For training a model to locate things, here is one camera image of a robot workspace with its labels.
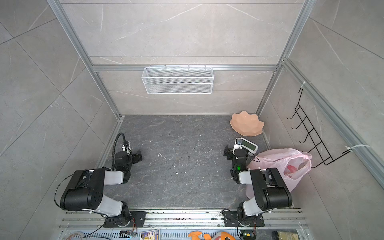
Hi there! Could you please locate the white digital timer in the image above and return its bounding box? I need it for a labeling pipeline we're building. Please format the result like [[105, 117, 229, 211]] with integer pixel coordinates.
[[236, 138, 259, 155]]

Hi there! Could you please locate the colourful card packet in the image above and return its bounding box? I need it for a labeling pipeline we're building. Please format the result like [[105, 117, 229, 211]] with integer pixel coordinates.
[[140, 229, 161, 240]]

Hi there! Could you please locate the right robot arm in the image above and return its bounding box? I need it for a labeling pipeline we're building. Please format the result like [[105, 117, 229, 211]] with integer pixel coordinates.
[[224, 146, 293, 220]]

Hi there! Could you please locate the dark bottle with label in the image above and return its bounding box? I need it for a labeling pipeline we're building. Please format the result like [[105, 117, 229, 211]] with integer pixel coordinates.
[[272, 231, 300, 240]]

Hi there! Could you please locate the orange plush toy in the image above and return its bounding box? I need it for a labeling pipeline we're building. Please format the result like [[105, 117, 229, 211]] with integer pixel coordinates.
[[188, 231, 236, 240]]

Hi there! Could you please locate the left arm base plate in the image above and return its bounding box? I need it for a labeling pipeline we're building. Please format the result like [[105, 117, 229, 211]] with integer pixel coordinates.
[[104, 211, 147, 228]]

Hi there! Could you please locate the pink scalloped bowl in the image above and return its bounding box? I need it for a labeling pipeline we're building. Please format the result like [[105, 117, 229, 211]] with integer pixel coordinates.
[[230, 111, 265, 137]]

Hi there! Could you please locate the white wire mesh basket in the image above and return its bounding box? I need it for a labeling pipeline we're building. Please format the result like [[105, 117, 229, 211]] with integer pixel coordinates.
[[142, 67, 214, 95]]

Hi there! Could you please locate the black wire hook rack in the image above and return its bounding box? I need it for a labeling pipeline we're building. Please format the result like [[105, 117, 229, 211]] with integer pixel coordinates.
[[286, 89, 352, 169]]

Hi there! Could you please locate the pink plastic bag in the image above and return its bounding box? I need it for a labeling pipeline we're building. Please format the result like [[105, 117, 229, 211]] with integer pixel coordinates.
[[247, 148, 312, 192]]

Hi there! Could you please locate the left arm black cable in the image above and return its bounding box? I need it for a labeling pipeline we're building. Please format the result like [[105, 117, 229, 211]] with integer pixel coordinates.
[[111, 132, 127, 171]]

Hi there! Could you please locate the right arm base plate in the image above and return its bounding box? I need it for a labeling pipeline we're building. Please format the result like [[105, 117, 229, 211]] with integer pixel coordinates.
[[222, 209, 265, 228]]

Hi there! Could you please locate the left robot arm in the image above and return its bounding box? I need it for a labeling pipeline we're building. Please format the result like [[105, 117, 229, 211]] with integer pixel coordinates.
[[58, 150, 143, 220]]

